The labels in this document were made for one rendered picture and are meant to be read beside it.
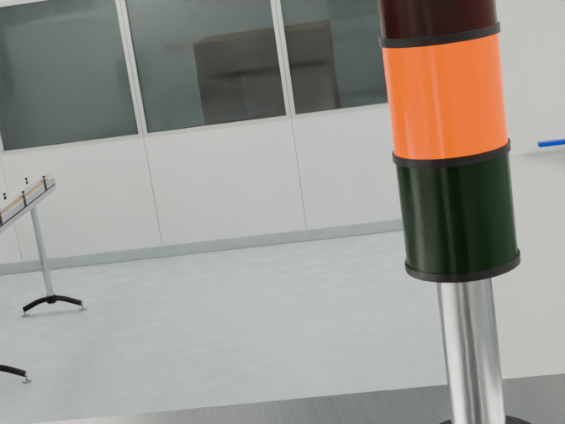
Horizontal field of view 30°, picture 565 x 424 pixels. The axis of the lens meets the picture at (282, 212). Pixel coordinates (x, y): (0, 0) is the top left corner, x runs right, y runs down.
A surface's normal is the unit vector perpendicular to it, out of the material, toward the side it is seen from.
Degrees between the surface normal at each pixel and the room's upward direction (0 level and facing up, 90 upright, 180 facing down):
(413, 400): 0
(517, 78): 90
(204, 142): 90
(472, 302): 90
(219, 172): 90
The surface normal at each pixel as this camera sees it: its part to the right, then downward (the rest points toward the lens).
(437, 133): -0.31, 0.27
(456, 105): 0.00, 0.24
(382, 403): -0.14, -0.96
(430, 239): -0.58, 0.27
